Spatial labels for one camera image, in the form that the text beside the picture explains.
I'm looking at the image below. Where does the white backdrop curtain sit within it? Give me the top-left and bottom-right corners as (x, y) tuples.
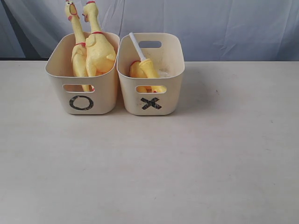
(0, 0), (299, 61)

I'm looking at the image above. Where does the yellow rubber chicken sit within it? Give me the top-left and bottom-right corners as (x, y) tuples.
(64, 0), (88, 77)
(83, 0), (116, 77)

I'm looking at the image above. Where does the detached chicken head with squeaker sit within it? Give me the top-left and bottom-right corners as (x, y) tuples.
(129, 32), (167, 93)

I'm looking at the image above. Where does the yellow rubber chicken front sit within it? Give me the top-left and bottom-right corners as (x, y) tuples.
(83, 0), (116, 77)

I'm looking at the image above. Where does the cream bin marked O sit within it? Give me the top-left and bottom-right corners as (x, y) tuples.
(45, 33), (119, 115)

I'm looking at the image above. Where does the cream bin marked X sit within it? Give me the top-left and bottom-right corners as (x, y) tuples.
(117, 33), (185, 116)

